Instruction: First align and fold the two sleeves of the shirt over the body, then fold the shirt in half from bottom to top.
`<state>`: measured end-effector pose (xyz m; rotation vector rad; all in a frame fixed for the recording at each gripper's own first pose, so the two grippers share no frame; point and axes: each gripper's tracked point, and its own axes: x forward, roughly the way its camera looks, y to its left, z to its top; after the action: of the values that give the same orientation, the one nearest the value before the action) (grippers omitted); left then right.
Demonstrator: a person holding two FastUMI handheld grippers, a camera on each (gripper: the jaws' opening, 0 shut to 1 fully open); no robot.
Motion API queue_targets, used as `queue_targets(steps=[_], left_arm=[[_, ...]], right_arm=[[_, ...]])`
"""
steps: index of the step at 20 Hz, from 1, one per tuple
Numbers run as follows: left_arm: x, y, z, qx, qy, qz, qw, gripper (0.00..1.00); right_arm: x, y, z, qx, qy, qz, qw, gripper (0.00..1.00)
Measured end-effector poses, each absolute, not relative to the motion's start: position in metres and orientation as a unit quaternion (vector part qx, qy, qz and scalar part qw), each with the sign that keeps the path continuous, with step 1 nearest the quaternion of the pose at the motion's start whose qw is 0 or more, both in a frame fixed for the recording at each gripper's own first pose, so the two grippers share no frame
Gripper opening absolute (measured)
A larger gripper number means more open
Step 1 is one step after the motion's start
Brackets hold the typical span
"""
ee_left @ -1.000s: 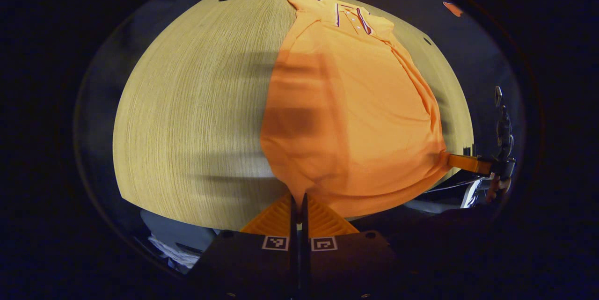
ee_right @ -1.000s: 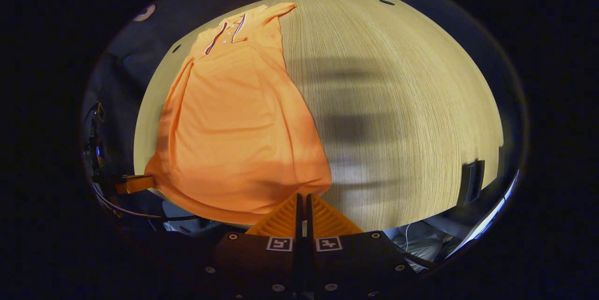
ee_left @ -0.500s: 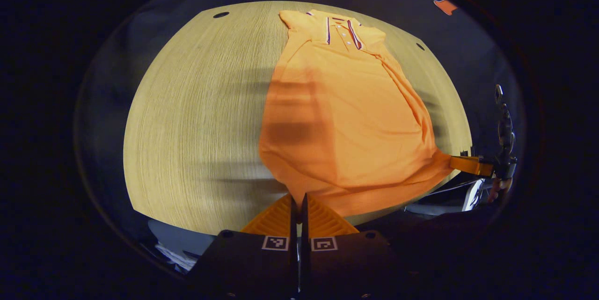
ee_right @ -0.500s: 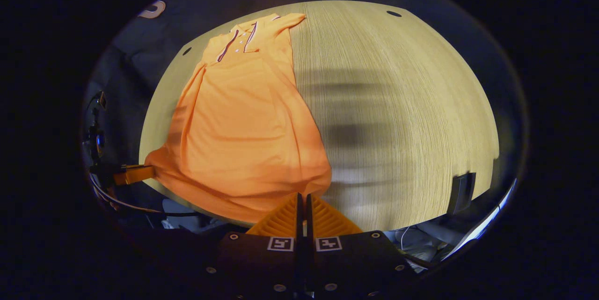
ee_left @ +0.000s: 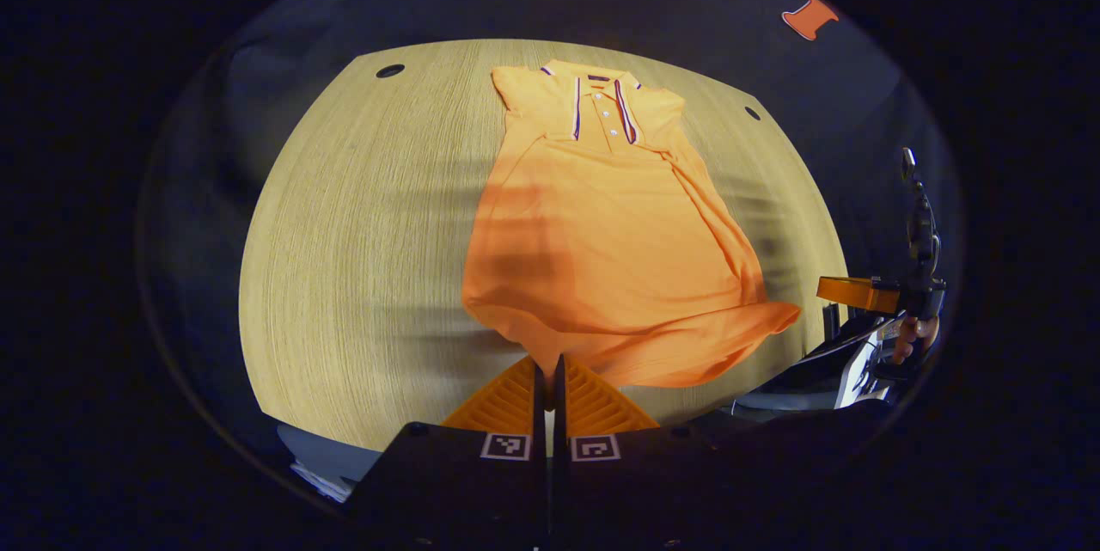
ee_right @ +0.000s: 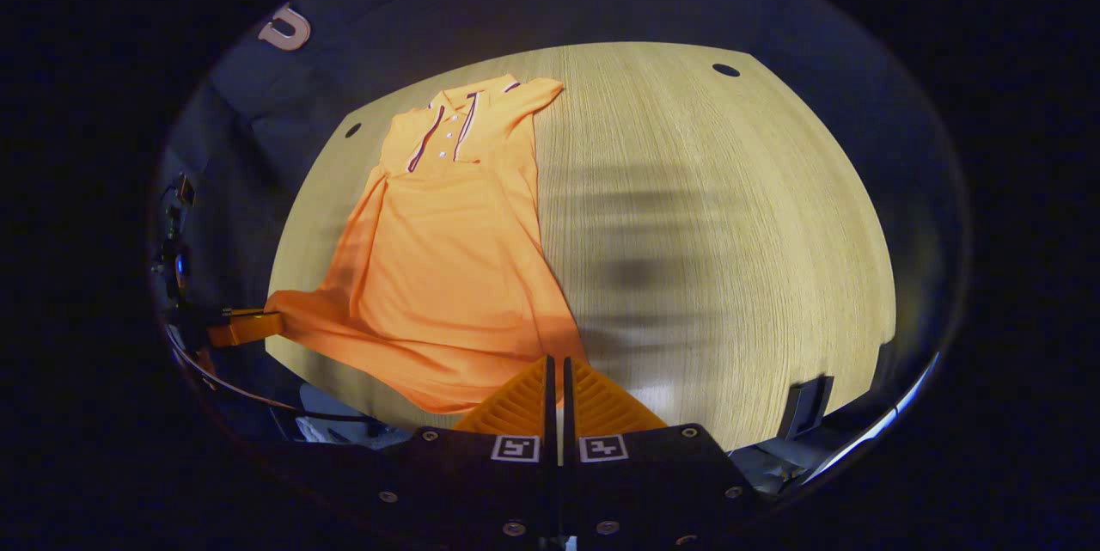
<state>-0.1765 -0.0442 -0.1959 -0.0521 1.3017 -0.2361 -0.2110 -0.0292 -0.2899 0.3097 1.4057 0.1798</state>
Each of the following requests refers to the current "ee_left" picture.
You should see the white and dark equipment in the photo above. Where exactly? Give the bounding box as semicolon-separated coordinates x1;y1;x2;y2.
730;302;899;414

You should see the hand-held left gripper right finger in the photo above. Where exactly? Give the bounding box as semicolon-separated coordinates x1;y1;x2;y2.
554;353;757;548

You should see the orange T-shirt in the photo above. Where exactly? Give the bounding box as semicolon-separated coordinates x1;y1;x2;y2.
461;59;802;389

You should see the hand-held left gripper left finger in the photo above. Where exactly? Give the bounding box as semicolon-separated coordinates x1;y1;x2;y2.
344;353;551;548

